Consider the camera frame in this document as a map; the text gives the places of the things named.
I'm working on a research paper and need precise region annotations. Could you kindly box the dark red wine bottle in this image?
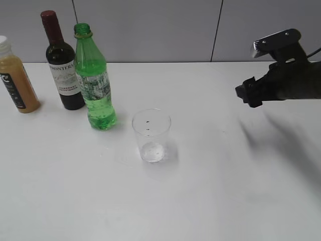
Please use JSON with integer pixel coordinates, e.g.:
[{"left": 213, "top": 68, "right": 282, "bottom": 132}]
[{"left": 41, "top": 10, "right": 85, "bottom": 110}]

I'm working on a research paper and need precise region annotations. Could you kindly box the green sprite bottle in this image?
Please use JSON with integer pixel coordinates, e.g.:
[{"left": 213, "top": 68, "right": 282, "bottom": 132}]
[{"left": 74, "top": 23, "right": 116, "bottom": 131}]

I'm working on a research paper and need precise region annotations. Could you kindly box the transparent plastic cup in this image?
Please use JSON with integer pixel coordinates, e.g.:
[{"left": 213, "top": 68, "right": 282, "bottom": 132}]
[{"left": 131, "top": 108, "right": 172, "bottom": 163}]

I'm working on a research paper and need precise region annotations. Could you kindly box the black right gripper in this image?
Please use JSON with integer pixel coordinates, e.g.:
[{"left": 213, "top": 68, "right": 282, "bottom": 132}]
[{"left": 235, "top": 29, "right": 320, "bottom": 108}]

